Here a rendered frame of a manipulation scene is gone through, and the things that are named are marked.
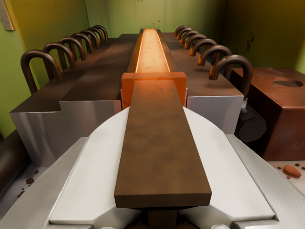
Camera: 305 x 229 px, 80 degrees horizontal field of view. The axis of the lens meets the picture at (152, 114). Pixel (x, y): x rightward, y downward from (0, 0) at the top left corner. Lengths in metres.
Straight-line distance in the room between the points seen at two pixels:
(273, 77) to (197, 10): 0.41
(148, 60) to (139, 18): 0.43
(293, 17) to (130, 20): 0.41
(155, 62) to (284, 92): 0.13
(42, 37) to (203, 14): 0.44
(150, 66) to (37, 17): 0.25
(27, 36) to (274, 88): 0.34
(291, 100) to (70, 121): 0.20
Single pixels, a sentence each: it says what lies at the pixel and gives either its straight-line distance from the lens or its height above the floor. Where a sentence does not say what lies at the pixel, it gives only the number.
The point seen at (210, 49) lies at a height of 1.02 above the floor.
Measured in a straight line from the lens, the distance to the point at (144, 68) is 0.17.
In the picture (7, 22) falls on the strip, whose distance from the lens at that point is 0.33.
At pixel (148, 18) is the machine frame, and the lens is 0.62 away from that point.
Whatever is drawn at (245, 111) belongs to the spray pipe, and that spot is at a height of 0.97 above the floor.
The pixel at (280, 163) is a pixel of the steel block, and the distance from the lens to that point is 0.24.
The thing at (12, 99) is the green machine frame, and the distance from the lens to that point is 0.38.
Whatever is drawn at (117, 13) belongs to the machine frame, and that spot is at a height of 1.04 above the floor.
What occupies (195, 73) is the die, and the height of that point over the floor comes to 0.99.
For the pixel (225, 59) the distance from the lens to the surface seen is 0.18.
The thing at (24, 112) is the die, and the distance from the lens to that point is 0.19.
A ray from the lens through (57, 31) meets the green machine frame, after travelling 0.44.
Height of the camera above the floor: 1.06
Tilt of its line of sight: 31 degrees down
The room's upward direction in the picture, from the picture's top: 1 degrees counter-clockwise
